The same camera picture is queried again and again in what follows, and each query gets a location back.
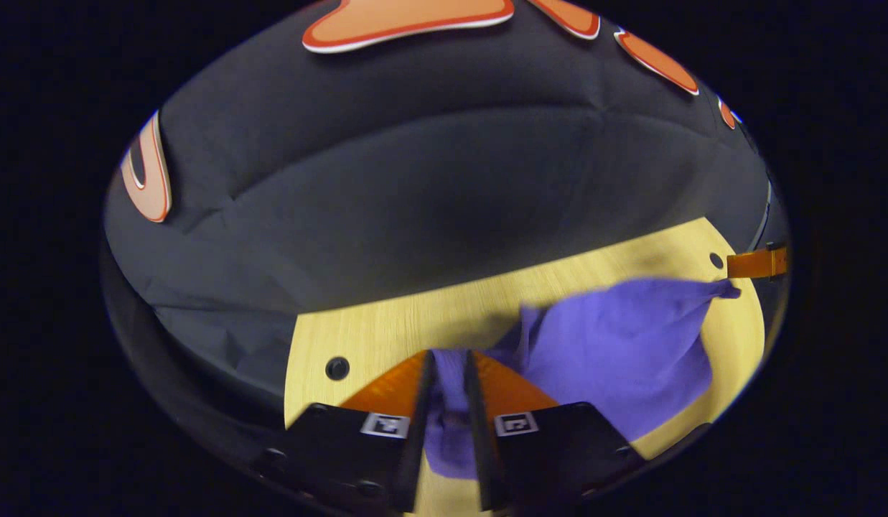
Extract black backdrop cloth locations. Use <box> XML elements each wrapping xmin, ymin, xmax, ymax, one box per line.
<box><xmin>103</xmin><ymin>0</ymin><xmax>782</xmax><ymax>424</ymax></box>

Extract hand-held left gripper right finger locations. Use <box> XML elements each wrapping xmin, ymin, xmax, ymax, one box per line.
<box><xmin>464</xmin><ymin>350</ymin><xmax>649</xmax><ymax>512</ymax></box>

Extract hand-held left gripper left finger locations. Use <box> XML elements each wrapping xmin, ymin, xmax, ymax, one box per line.
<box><xmin>250</xmin><ymin>350</ymin><xmax>437</xmax><ymax>514</ymax></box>

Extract purple knit garment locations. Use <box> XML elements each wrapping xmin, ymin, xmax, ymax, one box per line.
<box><xmin>424</xmin><ymin>278</ymin><xmax>742</xmax><ymax>480</ymax></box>

